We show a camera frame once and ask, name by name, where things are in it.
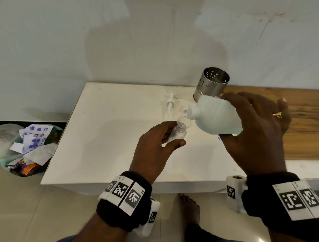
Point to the person's right hand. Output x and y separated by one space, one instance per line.
259 139

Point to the person's left hand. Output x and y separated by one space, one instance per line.
149 157

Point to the small clear bottle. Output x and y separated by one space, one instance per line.
178 134

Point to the large white bottle blue label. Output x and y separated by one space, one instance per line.
216 117

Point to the small clear funnel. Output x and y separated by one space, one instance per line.
184 122

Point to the white pump dispenser head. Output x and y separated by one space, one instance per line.
171 102

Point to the person's right forearm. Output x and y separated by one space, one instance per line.
286 236

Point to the person's left forearm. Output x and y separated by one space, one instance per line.
99 229

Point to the person's right foot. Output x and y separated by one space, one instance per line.
190 209

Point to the person's right leg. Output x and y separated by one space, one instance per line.
206 235

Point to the person's leg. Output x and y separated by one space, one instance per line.
67 239
206 235

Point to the person's left leg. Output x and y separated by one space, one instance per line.
67 239

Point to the wooden board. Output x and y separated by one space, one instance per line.
304 134

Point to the white marker cube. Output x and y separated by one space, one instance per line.
234 194

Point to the black right wristband with markers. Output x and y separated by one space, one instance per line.
274 199

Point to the perforated steel utensil holder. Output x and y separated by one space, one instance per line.
209 84

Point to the white tissue paper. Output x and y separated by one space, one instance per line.
42 153

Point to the white paper with blue prints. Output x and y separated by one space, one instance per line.
35 138

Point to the orange wrapper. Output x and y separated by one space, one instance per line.
31 169

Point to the teal waste bin with trash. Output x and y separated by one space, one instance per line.
7 134

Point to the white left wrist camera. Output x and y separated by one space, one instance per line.
150 219

